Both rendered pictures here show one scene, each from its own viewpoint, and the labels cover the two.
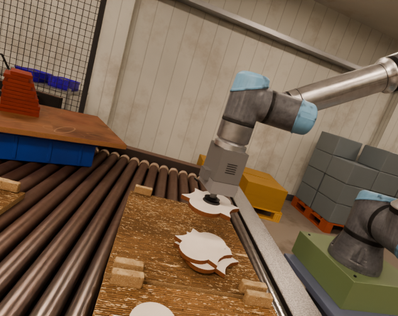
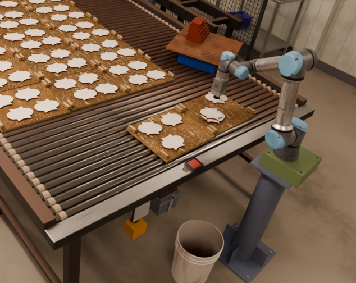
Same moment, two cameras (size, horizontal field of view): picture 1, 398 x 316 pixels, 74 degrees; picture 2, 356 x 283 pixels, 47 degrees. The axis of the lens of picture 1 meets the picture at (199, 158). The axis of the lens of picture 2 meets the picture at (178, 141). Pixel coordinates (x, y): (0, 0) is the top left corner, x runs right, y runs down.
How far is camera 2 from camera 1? 2.17 m
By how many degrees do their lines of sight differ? 50
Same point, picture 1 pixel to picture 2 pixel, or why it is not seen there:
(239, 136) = (219, 74)
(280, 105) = (230, 67)
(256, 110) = (224, 67)
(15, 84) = (193, 28)
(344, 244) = not seen: hidden behind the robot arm
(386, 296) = (280, 168)
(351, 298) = (263, 160)
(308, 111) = (238, 71)
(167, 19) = not seen: outside the picture
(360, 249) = not seen: hidden behind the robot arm
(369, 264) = (278, 151)
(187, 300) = (190, 121)
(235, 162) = (218, 83)
